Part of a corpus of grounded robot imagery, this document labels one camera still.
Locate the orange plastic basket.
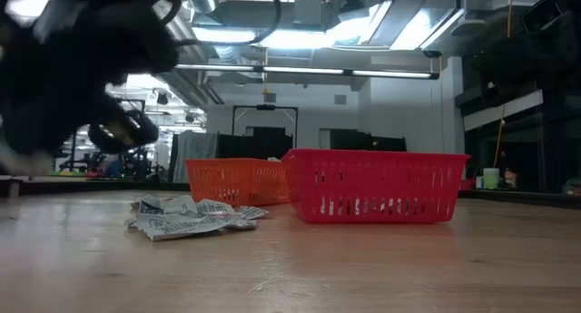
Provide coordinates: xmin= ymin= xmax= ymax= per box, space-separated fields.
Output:
xmin=184 ymin=157 xmax=292 ymax=208

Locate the small red-orange plastic basket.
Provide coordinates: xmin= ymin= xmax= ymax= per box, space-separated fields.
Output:
xmin=280 ymin=148 xmax=472 ymax=225

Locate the bright ceiling light panel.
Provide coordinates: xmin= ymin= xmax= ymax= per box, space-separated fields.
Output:
xmin=190 ymin=6 xmax=464 ymax=51

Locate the long ceiling light strip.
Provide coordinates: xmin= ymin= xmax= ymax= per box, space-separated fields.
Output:
xmin=174 ymin=62 xmax=440 ymax=80

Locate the person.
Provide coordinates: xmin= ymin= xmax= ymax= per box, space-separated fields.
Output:
xmin=103 ymin=157 xmax=124 ymax=179

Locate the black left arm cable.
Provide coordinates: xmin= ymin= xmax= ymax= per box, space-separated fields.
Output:
xmin=174 ymin=0 xmax=283 ymax=48

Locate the pale green cup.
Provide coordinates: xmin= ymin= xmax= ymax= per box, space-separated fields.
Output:
xmin=482 ymin=167 xmax=501 ymax=191

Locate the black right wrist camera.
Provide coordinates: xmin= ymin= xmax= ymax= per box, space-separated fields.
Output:
xmin=520 ymin=0 xmax=565 ymax=34

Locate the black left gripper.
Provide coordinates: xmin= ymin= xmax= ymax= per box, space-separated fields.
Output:
xmin=0 ymin=67 xmax=161 ymax=169

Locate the black cabinet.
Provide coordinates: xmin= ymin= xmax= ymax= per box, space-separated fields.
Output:
xmin=330 ymin=128 xmax=409 ymax=152

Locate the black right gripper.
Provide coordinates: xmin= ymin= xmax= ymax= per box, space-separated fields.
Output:
xmin=469 ymin=31 xmax=581 ymax=95

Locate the small brown container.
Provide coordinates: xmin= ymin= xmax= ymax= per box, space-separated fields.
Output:
xmin=502 ymin=168 xmax=519 ymax=190

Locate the grey ceiling box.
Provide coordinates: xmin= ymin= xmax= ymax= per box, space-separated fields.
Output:
xmin=292 ymin=0 xmax=324 ymax=26

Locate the black partition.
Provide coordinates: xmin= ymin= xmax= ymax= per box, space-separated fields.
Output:
xmin=216 ymin=125 xmax=294 ymax=161

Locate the yellow hanging cable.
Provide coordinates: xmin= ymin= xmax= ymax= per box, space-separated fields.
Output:
xmin=492 ymin=3 xmax=514 ymax=169

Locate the grey hanging cloth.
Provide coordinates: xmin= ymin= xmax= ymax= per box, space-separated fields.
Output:
xmin=172 ymin=130 xmax=219 ymax=184

